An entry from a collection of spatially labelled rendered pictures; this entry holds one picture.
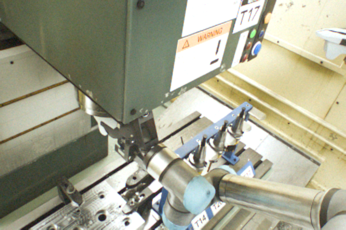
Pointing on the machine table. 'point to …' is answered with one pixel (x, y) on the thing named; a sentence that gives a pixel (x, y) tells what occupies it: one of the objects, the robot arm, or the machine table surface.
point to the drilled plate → (93, 213)
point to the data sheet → (208, 14)
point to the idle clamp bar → (131, 183)
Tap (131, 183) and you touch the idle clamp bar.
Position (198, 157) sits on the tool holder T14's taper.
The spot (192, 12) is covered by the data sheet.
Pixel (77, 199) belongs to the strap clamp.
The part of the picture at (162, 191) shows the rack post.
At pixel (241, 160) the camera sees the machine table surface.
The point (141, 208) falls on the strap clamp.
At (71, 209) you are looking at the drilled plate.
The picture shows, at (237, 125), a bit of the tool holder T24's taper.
